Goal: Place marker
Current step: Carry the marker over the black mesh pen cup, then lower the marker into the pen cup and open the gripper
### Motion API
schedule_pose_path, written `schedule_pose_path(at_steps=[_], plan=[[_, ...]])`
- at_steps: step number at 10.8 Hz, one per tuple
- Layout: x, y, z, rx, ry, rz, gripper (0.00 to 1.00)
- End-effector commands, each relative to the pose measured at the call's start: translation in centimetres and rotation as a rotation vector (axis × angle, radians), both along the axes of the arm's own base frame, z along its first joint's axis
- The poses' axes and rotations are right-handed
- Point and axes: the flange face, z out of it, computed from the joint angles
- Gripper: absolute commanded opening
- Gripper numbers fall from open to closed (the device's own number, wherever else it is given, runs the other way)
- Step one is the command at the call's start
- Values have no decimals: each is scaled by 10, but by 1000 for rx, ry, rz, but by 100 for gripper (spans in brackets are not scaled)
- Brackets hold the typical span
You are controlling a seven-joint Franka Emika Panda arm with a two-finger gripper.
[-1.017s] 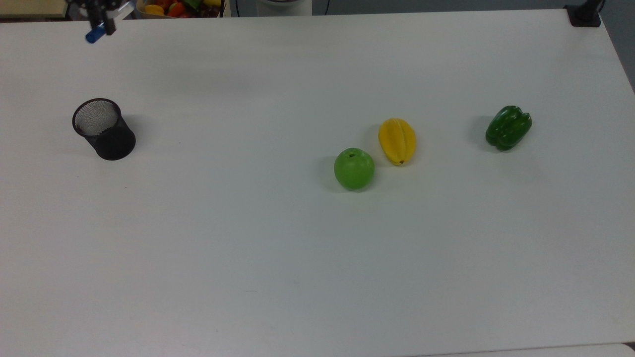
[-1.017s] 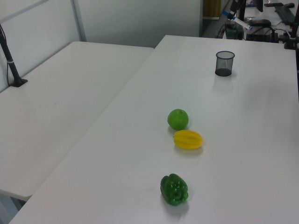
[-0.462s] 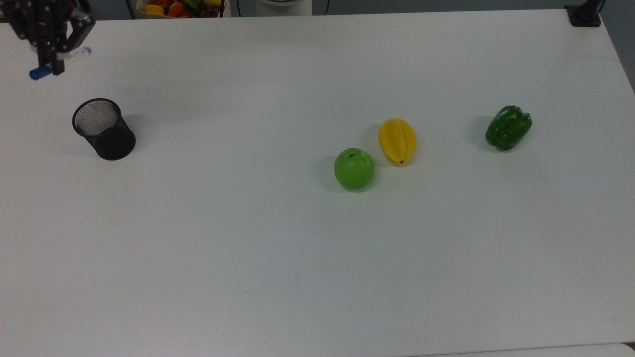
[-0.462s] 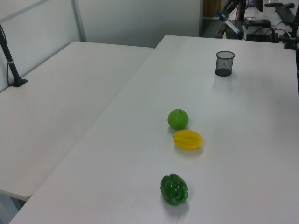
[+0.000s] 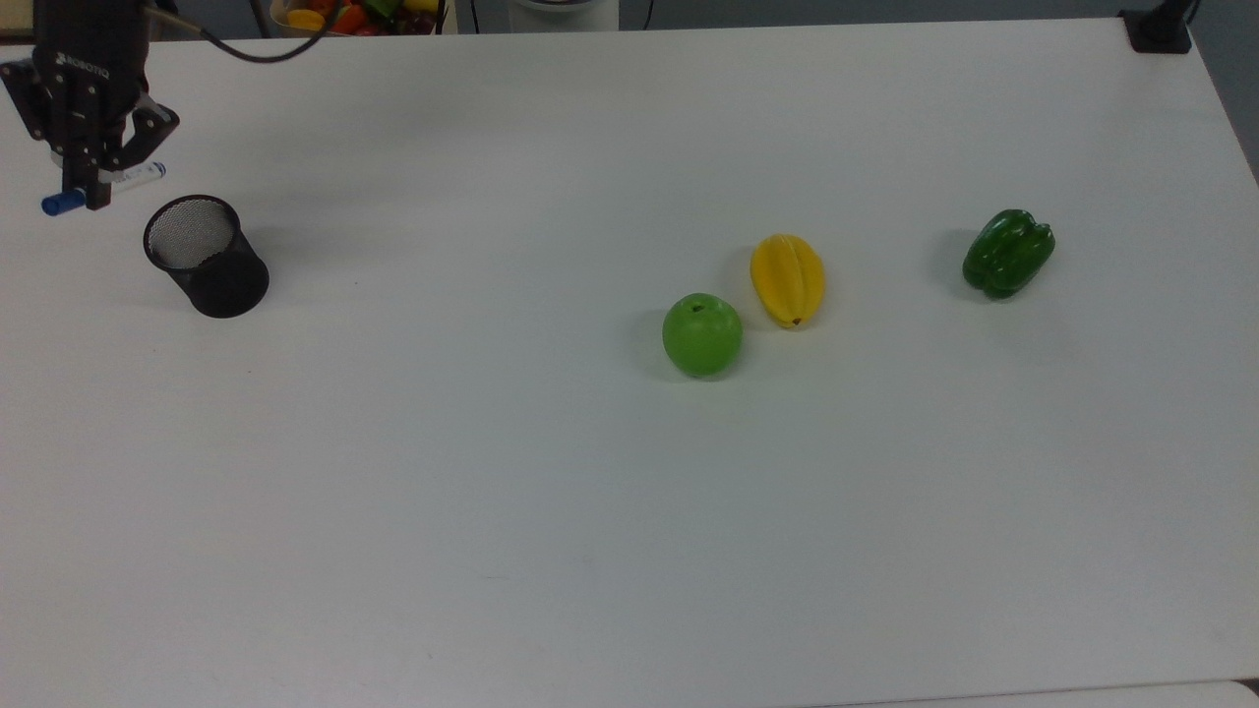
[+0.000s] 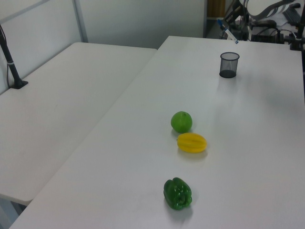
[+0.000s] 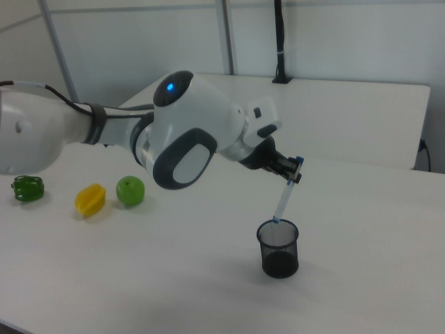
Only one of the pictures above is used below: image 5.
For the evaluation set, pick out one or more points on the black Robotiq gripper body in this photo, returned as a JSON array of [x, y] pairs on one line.
[[93, 88]]

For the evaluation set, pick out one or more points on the green toy bell pepper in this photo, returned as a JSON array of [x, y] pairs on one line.
[[1008, 254]]

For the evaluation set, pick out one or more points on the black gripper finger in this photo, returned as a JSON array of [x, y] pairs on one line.
[[155, 123], [28, 93]]

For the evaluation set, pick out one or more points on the yellow toy starfruit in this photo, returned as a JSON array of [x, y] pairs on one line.
[[787, 280]]

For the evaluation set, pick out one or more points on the white marker with blue cap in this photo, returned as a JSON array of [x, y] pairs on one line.
[[57, 204]]

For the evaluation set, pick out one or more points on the green toy apple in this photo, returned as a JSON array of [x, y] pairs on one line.
[[702, 336]]

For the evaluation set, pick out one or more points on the black clamp stand base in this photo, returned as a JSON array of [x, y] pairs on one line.
[[1159, 34]]

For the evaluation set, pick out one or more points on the yellow toy fruit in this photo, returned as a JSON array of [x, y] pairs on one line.
[[306, 20]]

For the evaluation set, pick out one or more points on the beige bowl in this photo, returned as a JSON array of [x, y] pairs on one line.
[[280, 22]]

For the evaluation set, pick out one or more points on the black mesh pen cup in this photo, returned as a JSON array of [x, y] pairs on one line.
[[231, 290]]

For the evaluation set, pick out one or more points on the red toy fruit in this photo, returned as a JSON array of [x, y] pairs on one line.
[[350, 18]]

